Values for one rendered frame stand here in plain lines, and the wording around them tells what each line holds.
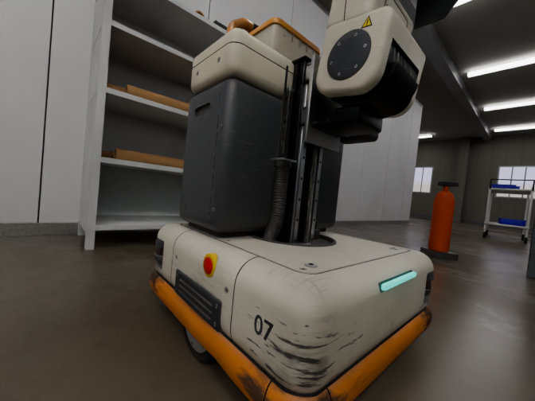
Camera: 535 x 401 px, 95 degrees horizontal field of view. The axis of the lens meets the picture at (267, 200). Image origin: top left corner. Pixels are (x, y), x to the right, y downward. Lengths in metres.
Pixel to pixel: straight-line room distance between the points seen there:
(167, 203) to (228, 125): 1.63
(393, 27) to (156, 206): 1.93
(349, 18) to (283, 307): 0.60
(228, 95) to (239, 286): 0.44
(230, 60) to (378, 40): 0.33
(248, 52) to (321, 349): 0.65
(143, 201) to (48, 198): 0.55
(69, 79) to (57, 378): 1.78
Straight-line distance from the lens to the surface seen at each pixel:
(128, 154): 1.80
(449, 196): 2.60
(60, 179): 2.08
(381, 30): 0.63
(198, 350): 0.68
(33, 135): 2.09
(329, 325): 0.41
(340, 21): 0.70
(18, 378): 0.77
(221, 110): 0.66
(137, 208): 2.14
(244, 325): 0.49
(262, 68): 0.73
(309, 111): 0.70
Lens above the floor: 0.41
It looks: 2 degrees down
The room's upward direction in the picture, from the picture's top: 6 degrees clockwise
